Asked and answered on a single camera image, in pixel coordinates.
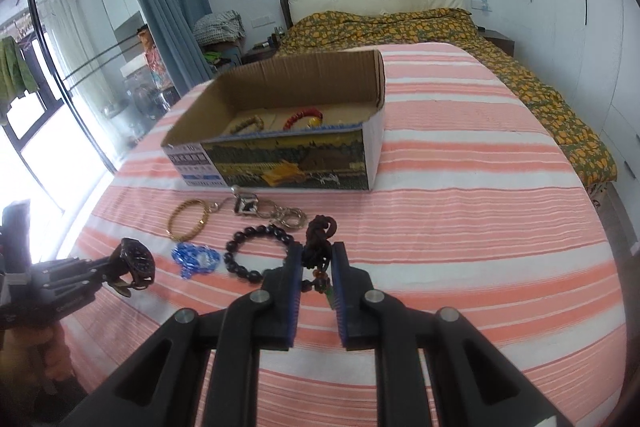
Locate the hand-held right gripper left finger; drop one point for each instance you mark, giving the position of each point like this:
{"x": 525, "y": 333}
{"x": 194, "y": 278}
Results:
{"x": 295, "y": 287}

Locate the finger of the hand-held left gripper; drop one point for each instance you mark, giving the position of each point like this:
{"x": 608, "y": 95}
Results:
{"x": 75, "y": 267}
{"x": 85, "y": 289}

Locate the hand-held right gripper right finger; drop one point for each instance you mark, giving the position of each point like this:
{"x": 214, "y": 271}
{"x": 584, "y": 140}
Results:
{"x": 341, "y": 292}

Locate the dark wristwatch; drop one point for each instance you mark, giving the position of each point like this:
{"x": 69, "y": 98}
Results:
{"x": 140, "y": 262}

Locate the printed cardboard box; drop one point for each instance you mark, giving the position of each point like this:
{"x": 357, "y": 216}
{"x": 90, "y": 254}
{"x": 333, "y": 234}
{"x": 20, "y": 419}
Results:
{"x": 280, "y": 162}

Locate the person's left hand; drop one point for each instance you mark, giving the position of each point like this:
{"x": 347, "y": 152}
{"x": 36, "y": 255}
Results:
{"x": 35, "y": 349}

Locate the hanging green garment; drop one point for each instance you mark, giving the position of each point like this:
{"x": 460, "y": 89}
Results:
{"x": 15, "y": 72}

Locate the glass sliding door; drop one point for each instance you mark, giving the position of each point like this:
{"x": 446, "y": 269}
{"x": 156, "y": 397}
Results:
{"x": 90, "y": 32}

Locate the dark wooden nightstand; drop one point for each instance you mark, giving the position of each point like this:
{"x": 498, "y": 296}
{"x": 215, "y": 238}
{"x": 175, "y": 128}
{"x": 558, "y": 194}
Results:
{"x": 500, "y": 41}
{"x": 257, "y": 54}

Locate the pile of folded blankets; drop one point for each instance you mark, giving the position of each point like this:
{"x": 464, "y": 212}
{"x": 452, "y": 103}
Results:
{"x": 217, "y": 27}

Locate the bed with patterned cover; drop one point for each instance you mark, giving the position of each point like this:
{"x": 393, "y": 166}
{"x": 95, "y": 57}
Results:
{"x": 400, "y": 27}

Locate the blue-grey curtain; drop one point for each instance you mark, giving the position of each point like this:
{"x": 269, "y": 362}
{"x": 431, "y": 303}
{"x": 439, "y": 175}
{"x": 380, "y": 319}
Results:
{"x": 155, "y": 7}

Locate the white wardrobe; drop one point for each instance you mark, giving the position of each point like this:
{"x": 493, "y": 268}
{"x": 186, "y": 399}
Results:
{"x": 560, "y": 7}

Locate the wall socket charger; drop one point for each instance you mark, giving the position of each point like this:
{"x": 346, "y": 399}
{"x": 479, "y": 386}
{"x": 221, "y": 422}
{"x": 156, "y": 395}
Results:
{"x": 481, "y": 3}

